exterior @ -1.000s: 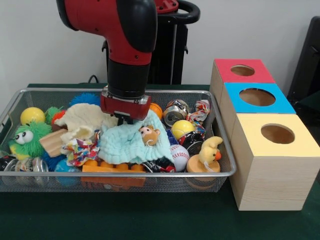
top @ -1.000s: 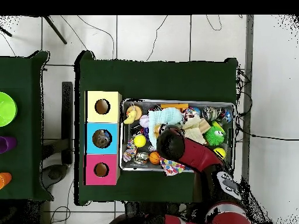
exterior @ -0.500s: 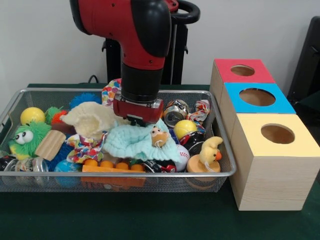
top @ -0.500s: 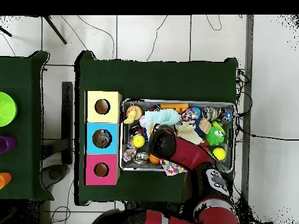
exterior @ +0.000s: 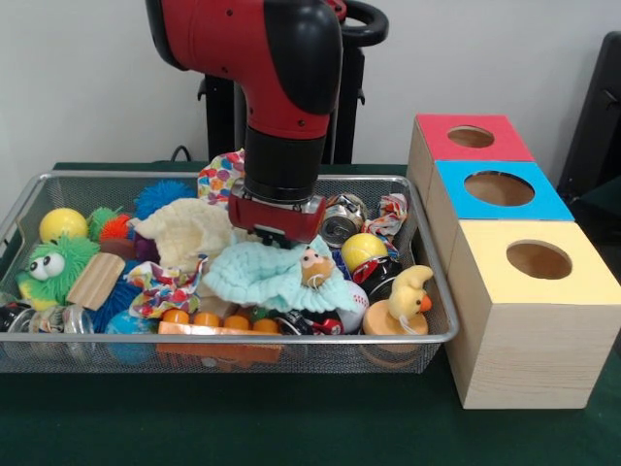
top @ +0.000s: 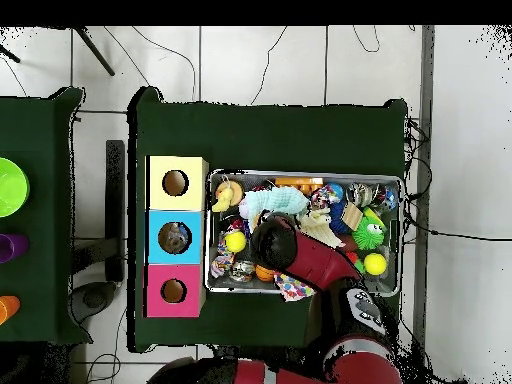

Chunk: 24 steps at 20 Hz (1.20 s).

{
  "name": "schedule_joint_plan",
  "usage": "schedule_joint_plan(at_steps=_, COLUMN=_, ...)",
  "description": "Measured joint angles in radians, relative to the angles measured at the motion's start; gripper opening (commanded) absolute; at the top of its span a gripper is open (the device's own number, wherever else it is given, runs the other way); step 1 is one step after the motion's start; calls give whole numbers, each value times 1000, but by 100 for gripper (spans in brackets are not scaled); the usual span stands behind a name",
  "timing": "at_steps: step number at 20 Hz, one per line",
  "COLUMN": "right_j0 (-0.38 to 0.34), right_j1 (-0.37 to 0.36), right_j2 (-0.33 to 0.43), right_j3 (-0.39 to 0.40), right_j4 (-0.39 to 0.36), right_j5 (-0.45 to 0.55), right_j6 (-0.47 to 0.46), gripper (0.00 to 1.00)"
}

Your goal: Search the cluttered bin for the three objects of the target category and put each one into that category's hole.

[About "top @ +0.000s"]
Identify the mint green cloth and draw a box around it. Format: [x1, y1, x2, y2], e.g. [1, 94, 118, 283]
[238, 186, 311, 220]

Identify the cream knitted cloth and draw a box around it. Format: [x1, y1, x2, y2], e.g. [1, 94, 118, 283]
[297, 206, 346, 250]

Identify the silver mesh bin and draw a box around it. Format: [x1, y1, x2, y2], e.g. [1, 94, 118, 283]
[204, 169, 402, 298]

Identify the wooden three-hole box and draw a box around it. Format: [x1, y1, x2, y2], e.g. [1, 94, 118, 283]
[143, 154, 210, 319]

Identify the orange building brick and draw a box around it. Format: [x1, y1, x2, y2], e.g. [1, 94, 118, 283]
[274, 176, 324, 196]

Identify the yellow tennis ball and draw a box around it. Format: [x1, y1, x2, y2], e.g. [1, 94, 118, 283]
[223, 230, 248, 254]

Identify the yellow plush duck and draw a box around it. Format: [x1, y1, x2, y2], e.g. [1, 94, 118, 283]
[211, 186, 235, 214]

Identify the polka dot cloth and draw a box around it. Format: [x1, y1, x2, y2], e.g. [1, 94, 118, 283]
[273, 271, 317, 302]

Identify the green spiky monster toy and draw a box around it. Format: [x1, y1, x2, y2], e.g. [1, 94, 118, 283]
[351, 215, 386, 252]

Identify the dark green tablecloth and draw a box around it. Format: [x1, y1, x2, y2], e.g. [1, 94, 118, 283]
[126, 85, 409, 354]
[0, 86, 94, 346]

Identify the plain yellow ball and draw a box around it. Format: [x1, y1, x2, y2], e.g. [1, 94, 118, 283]
[363, 252, 388, 277]

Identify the black panel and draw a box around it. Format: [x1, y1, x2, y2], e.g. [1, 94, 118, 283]
[104, 138, 126, 283]

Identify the black tripod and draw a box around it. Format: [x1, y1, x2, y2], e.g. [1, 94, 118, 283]
[0, 25, 116, 77]

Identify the purple cup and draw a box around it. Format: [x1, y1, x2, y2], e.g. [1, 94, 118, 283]
[0, 232, 31, 264]

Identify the lime green bowl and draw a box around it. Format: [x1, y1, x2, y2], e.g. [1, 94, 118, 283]
[0, 156, 31, 219]

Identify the orange cup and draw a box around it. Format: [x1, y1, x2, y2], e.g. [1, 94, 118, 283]
[0, 294, 22, 326]

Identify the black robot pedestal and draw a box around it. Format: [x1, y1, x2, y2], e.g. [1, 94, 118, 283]
[213, 345, 281, 361]

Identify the thin black floor cable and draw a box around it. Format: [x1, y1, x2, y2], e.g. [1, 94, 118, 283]
[403, 217, 512, 242]

